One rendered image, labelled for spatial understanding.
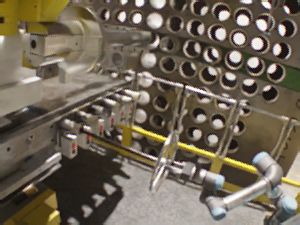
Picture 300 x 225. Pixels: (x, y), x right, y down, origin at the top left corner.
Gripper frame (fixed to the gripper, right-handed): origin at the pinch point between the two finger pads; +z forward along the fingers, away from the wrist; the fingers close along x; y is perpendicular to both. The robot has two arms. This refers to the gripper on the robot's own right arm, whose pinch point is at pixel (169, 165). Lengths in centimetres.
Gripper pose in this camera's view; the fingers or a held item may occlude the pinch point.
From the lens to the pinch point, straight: 125.3
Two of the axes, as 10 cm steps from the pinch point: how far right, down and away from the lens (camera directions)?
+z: -8.9, -2.9, 3.4
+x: 4.1, -2.3, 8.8
